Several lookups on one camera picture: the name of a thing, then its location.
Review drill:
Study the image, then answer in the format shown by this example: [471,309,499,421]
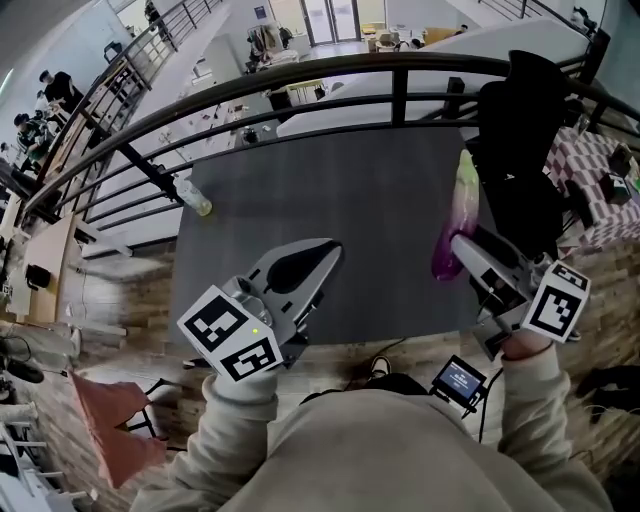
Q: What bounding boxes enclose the black office chair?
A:
[472,49,576,261]

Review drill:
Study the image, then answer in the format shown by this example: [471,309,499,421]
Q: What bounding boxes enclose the black folding stand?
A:
[114,377,171,441]

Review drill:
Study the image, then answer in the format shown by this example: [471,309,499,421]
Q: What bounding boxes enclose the person's beige sweatshirt torso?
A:
[129,387,616,512]

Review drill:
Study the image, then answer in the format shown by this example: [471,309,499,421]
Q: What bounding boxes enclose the black round container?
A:
[25,264,51,290]

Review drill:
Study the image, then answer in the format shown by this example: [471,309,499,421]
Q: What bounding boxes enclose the glass entrance door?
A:
[299,0,361,44]

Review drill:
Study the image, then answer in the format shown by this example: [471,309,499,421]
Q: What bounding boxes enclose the table with checkered cloth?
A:
[544,127,640,256]

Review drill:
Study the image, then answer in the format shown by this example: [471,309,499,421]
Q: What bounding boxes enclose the person's right forearm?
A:
[497,339,574,466]

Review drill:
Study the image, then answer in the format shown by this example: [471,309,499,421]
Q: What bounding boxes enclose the clear bottle with yellow liquid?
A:
[172,175,214,217]

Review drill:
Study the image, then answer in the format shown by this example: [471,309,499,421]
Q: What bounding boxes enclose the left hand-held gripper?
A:
[177,238,345,384]

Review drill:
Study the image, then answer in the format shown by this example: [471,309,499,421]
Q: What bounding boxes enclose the black straight balcony railing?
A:
[479,0,596,36]
[82,0,221,101]

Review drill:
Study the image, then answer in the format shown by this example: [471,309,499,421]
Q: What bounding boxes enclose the person's left forearm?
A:
[172,369,281,501]

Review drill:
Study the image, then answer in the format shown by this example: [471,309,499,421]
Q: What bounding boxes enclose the clothes rack with garments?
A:
[247,24,294,56]

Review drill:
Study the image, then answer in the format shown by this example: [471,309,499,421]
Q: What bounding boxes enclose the salmon pink cloth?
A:
[69,372,166,489]

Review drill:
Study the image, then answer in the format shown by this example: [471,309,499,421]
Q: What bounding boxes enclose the light wooden desk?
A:
[9,214,84,324]

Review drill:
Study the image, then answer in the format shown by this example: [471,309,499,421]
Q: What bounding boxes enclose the small black screen device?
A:
[430,354,487,414]

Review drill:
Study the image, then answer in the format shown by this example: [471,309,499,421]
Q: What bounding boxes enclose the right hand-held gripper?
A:
[451,224,591,362]

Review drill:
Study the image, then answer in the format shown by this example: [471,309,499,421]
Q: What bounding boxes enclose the white rack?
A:
[0,404,96,512]

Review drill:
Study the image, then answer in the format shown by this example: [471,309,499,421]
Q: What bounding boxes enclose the purple and green eggplant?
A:
[432,148,480,281]

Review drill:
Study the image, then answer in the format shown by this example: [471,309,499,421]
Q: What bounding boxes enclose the dark grey table top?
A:
[169,127,496,346]

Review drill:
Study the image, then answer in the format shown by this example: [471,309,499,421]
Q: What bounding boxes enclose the small black box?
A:
[599,172,631,204]

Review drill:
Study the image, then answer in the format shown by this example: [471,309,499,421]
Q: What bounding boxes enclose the person's dark trousers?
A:
[299,372,431,407]

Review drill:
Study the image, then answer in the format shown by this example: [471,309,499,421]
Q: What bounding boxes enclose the black device cable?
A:
[474,369,504,444]

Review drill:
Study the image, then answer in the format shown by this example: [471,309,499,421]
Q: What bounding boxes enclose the black curved metal railing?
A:
[22,52,640,221]

